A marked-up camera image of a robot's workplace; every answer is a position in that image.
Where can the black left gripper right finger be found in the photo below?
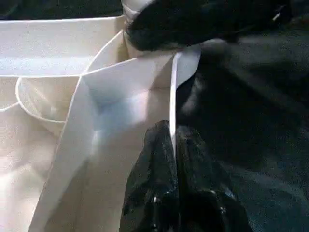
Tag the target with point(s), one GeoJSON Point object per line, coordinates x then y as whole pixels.
{"type": "Point", "coordinates": [202, 193]}

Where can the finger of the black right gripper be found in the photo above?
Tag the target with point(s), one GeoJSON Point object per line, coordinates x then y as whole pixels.
{"type": "Point", "coordinates": [193, 21]}

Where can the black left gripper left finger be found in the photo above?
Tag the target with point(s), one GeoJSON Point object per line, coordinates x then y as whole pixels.
{"type": "Point", "coordinates": [154, 181]}

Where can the white plastic table top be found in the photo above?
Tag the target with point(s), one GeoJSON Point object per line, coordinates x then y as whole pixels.
{"type": "Point", "coordinates": [72, 145]}

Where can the black work surface mat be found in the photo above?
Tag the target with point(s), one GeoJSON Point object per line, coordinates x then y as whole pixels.
{"type": "Point", "coordinates": [253, 120]}

